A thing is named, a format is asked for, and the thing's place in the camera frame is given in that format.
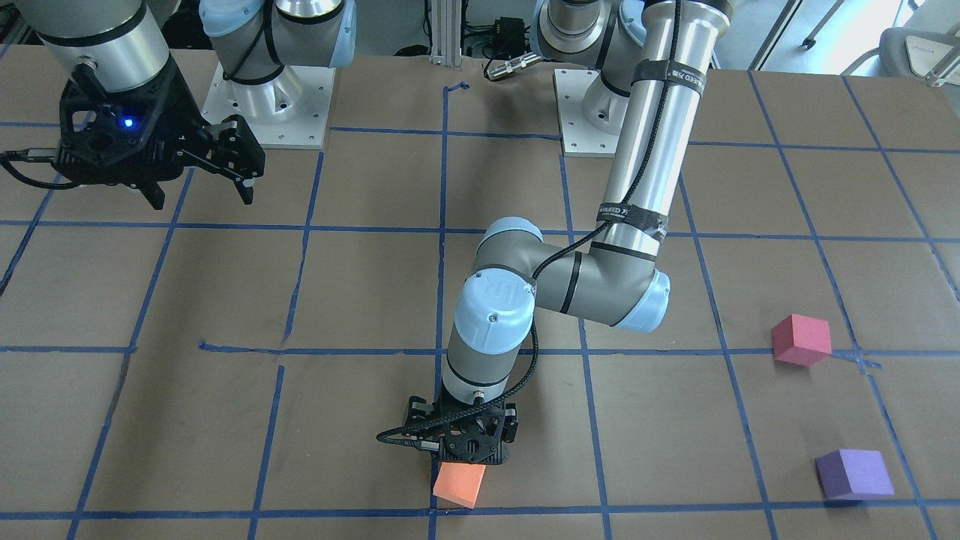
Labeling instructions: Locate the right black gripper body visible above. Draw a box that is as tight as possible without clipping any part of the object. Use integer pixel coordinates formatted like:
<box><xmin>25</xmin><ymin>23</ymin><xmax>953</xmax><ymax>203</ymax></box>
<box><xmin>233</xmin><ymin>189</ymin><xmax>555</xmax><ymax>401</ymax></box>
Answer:
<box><xmin>52</xmin><ymin>57</ymin><xmax>207</xmax><ymax>211</ymax></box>

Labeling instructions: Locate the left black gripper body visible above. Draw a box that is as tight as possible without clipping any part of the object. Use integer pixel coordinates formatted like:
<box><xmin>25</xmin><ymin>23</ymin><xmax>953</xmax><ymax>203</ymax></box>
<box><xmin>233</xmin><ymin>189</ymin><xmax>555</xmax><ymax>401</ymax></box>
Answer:
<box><xmin>405</xmin><ymin>396</ymin><xmax>519</xmax><ymax>466</ymax></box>

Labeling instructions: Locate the orange foam block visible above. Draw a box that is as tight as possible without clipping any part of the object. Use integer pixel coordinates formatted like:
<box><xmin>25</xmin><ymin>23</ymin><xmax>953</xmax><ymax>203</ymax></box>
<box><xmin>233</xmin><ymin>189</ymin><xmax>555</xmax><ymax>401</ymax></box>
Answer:
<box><xmin>432</xmin><ymin>462</ymin><xmax>487</xmax><ymax>509</ymax></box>

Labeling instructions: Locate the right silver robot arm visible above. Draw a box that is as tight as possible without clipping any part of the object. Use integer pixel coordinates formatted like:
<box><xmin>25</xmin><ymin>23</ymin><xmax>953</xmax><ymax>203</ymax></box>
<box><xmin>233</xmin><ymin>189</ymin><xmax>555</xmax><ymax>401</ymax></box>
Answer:
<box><xmin>2</xmin><ymin>1</ymin><xmax>357</xmax><ymax>211</ymax></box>

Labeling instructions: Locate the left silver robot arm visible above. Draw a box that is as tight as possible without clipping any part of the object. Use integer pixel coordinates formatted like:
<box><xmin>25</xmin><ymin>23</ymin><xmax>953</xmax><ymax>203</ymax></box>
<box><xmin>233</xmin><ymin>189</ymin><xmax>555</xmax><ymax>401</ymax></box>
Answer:
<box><xmin>376</xmin><ymin>1</ymin><xmax>735</xmax><ymax>465</ymax></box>

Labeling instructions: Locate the silver metal cylinder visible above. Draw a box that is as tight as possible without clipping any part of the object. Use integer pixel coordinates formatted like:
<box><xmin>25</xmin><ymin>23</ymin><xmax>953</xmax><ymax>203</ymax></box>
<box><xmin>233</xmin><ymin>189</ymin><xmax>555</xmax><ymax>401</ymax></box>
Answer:
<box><xmin>484</xmin><ymin>52</ymin><xmax>543</xmax><ymax>83</ymax></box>

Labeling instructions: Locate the black power adapter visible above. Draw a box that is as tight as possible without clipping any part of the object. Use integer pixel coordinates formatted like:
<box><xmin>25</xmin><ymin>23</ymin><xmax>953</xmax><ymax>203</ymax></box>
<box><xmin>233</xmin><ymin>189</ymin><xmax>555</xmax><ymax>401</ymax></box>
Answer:
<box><xmin>478</xmin><ymin>16</ymin><xmax>530</xmax><ymax>59</ymax></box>

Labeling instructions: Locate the red foam block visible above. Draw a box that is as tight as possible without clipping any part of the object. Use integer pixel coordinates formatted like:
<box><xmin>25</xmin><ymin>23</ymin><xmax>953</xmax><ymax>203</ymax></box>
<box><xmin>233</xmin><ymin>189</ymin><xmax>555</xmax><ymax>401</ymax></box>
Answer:
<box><xmin>771</xmin><ymin>313</ymin><xmax>833</xmax><ymax>367</ymax></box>

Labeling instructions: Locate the purple foam block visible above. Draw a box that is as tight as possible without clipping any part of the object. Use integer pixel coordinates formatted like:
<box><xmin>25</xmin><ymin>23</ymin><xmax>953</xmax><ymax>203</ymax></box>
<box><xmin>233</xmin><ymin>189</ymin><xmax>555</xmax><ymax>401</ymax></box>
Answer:
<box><xmin>814</xmin><ymin>448</ymin><xmax>895</xmax><ymax>500</ymax></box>

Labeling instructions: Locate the grey chair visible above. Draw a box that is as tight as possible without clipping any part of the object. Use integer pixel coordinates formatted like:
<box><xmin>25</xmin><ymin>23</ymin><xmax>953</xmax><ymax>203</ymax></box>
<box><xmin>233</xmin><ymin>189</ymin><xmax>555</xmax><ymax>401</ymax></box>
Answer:
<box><xmin>842</xmin><ymin>1</ymin><xmax>959</xmax><ymax>80</ymax></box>

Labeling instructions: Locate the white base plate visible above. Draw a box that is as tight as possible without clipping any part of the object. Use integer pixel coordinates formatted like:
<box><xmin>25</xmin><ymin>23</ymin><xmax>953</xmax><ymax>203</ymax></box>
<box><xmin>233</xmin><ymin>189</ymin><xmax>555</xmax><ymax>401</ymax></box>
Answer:
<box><xmin>554</xmin><ymin>68</ymin><xmax>629</xmax><ymax>158</ymax></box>
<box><xmin>201</xmin><ymin>65</ymin><xmax>337</xmax><ymax>149</ymax></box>

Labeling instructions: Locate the aluminium frame post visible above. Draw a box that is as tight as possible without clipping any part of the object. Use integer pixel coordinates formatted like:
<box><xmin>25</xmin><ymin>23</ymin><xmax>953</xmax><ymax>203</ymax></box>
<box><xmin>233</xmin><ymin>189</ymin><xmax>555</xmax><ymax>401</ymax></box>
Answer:
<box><xmin>427</xmin><ymin>0</ymin><xmax>465</xmax><ymax>71</ymax></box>

